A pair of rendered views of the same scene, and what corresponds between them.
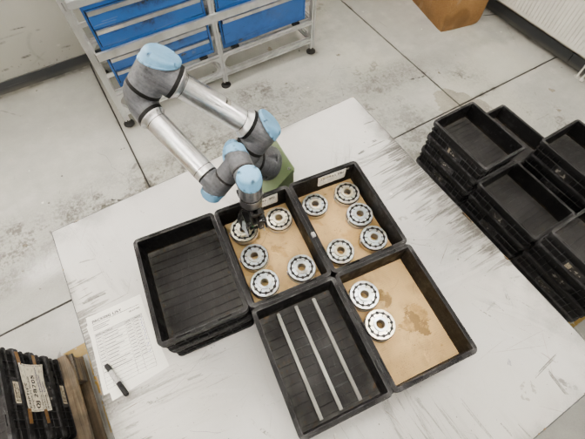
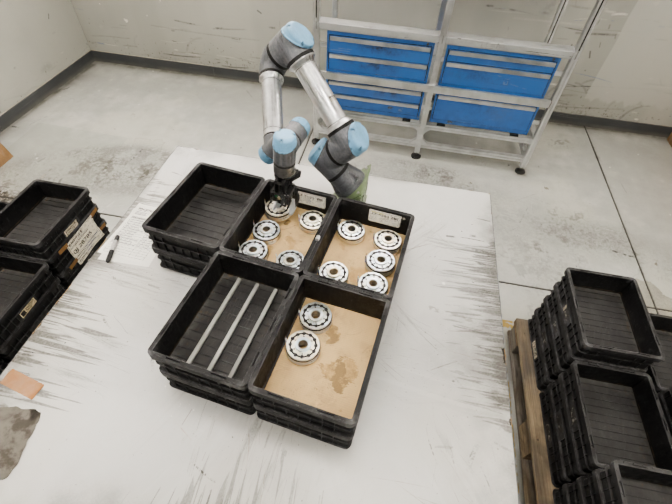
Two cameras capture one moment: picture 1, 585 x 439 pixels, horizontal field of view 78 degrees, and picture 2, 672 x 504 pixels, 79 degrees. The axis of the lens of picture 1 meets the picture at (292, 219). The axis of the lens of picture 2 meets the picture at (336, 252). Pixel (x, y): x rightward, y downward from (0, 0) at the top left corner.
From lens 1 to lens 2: 0.74 m
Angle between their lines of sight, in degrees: 25
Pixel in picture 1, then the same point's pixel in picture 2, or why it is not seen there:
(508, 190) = (618, 403)
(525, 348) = not seen: outside the picture
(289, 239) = (306, 240)
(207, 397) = (146, 305)
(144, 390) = (119, 268)
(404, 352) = (301, 386)
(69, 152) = (259, 136)
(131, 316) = not seen: hidden behind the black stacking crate
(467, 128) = (610, 304)
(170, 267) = (208, 200)
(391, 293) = (342, 336)
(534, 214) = (630, 451)
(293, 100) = not seen: hidden behind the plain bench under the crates
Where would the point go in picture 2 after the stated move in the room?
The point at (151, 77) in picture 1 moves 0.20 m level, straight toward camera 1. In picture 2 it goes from (281, 44) to (259, 68)
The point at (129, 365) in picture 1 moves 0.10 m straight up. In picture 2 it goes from (128, 247) to (119, 230)
